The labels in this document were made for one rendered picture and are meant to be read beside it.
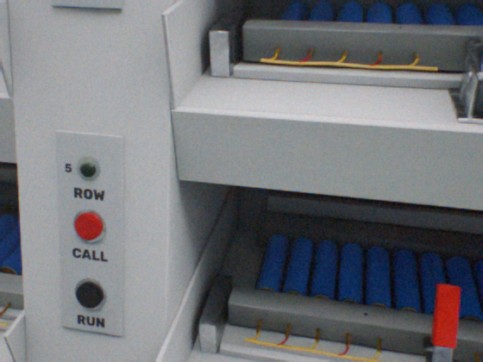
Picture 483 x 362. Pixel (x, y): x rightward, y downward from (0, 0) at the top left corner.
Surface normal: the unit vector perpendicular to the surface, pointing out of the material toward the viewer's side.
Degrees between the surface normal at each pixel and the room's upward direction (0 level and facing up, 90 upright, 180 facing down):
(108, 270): 90
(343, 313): 20
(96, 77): 90
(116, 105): 90
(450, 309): 75
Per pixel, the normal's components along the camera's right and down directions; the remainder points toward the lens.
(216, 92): -0.02, -0.84
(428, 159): -0.22, 0.53
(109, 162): -0.21, 0.22
